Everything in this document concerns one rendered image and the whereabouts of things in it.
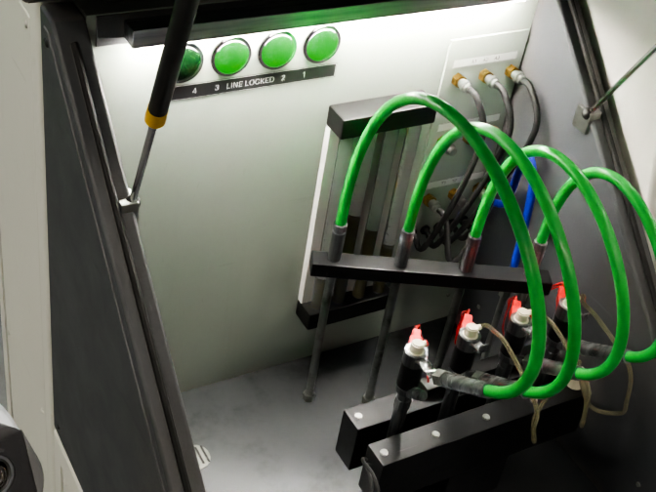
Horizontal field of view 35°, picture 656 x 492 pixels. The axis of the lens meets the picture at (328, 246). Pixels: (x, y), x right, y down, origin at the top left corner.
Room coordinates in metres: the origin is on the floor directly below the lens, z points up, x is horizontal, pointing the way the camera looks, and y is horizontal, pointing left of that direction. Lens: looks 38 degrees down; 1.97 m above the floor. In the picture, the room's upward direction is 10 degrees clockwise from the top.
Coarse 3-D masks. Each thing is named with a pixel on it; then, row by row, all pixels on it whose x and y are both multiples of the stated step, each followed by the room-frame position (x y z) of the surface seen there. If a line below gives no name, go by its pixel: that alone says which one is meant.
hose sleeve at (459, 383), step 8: (448, 376) 0.86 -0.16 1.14; (456, 376) 0.86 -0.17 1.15; (464, 376) 0.85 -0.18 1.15; (448, 384) 0.86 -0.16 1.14; (456, 384) 0.85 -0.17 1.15; (464, 384) 0.84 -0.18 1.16; (472, 384) 0.83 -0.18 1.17; (480, 384) 0.82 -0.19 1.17; (488, 384) 0.82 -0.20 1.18; (472, 392) 0.82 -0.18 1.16; (480, 392) 0.81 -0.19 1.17
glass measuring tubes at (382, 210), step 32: (352, 128) 1.13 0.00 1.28; (384, 128) 1.16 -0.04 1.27; (416, 128) 1.20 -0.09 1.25; (320, 160) 1.16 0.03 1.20; (384, 160) 1.18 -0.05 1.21; (320, 192) 1.15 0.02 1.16; (384, 192) 1.18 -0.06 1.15; (320, 224) 1.15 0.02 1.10; (352, 224) 1.16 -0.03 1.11; (384, 224) 1.21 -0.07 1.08; (384, 256) 1.20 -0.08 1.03; (320, 288) 1.14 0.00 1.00; (352, 288) 1.19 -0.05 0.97; (384, 288) 1.20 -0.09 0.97
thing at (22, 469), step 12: (0, 432) 0.34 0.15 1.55; (12, 432) 0.35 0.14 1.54; (0, 444) 0.34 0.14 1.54; (12, 444) 0.34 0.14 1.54; (24, 444) 0.35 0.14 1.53; (0, 456) 0.33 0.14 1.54; (12, 456) 0.34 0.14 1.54; (24, 456) 0.34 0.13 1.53; (0, 468) 0.33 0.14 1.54; (12, 468) 0.33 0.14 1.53; (24, 468) 0.34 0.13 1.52; (0, 480) 0.32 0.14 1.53; (12, 480) 0.33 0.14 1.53; (24, 480) 0.34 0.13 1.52
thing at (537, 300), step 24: (408, 96) 1.01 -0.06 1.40; (432, 96) 0.98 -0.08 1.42; (384, 120) 1.05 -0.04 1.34; (456, 120) 0.94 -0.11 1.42; (360, 144) 1.07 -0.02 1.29; (480, 144) 0.91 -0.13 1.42; (504, 192) 0.86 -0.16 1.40; (528, 240) 0.83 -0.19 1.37; (528, 264) 0.81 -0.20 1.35; (528, 288) 0.80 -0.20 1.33; (528, 384) 0.77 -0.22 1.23
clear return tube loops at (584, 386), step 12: (480, 324) 0.98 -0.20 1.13; (552, 324) 1.02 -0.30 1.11; (600, 324) 1.04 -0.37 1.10; (612, 336) 1.03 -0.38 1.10; (516, 360) 0.95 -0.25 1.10; (576, 384) 1.05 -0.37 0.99; (588, 384) 0.95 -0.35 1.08; (588, 396) 0.95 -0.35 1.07; (540, 408) 0.97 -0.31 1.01; (588, 408) 0.95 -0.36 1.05; (624, 408) 0.98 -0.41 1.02
